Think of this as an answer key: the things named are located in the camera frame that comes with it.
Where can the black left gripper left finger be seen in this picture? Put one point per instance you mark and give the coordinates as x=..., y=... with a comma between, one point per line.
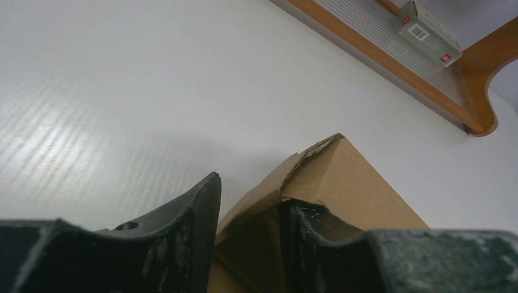
x=168, y=249

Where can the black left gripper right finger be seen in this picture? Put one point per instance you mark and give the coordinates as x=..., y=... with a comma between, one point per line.
x=323, y=253

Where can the brown cardboard box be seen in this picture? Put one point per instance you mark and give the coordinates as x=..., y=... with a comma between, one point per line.
x=332, y=174

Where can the orange wooden shelf rack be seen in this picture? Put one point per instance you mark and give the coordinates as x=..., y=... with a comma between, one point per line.
x=367, y=30

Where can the small box lower shelf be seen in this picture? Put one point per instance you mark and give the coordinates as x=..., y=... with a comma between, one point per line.
x=427, y=34

